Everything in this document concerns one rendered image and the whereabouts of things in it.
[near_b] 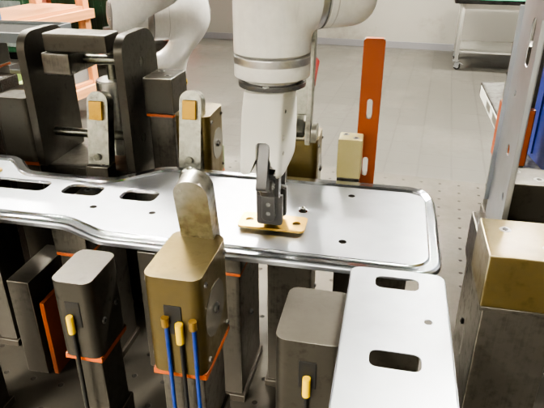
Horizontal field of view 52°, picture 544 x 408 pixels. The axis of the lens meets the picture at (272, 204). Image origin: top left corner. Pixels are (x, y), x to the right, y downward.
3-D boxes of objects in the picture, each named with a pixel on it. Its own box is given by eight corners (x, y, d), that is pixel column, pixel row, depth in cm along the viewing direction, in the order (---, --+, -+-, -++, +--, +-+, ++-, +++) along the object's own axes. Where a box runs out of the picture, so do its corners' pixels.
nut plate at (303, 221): (236, 227, 69) (236, 218, 69) (244, 213, 72) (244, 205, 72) (303, 234, 68) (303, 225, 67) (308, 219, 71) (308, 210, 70)
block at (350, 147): (326, 339, 96) (337, 138, 80) (329, 326, 99) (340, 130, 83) (346, 342, 95) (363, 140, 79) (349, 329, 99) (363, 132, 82)
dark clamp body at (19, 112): (31, 284, 112) (-11, 96, 95) (63, 253, 122) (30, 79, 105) (65, 288, 110) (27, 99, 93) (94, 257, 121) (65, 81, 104)
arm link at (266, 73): (245, 42, 65) (246, 68, 67) (224, 58, 58) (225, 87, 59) (316, 45, 64) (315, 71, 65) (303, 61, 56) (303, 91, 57)
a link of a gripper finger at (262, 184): (263, 116, 62) (269, 141, 67) (251, 179, 59) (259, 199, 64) (273, 116, 62) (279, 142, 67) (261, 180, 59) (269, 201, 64)
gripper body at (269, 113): (250, 60, 67) (252, 148, 72) (226, 80, 58) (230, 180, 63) (312, 63, 65) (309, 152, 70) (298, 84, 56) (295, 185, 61)
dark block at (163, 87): (163, 292, 109) (142, 77, 90) (176, 272, 115) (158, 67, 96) (188, 295, 108) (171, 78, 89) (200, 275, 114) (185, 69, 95)
